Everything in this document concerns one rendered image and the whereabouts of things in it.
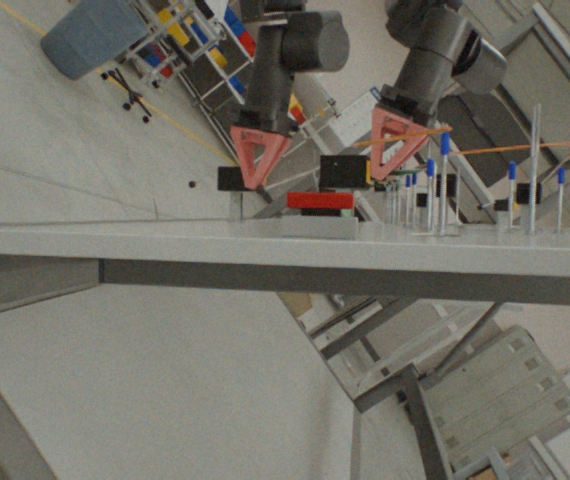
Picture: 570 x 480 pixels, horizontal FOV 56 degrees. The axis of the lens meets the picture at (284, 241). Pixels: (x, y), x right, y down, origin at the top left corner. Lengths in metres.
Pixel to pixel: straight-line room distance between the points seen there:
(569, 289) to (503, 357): 7.23
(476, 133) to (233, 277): 1.29
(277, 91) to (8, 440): 0.47
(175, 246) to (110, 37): 3.75
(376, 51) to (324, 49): 8.29
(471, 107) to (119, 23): 2.85
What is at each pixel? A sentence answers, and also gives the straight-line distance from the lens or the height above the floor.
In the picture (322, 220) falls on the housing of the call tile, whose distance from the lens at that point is 0.40.
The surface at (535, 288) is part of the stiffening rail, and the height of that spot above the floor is 1.22.
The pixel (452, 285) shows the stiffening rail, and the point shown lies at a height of 1.16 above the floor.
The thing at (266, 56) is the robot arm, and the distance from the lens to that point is 0.71.
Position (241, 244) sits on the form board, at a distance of 0.37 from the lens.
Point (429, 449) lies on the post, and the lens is 1.08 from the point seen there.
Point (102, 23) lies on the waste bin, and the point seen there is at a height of 0.46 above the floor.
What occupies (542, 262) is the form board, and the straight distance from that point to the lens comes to 0.38.
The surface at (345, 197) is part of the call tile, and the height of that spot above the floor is 1.13.
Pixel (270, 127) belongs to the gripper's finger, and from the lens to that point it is 0.67.
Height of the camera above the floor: 1.13
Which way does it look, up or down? 8 degrees down
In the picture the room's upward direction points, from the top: 54 degrees clockwise
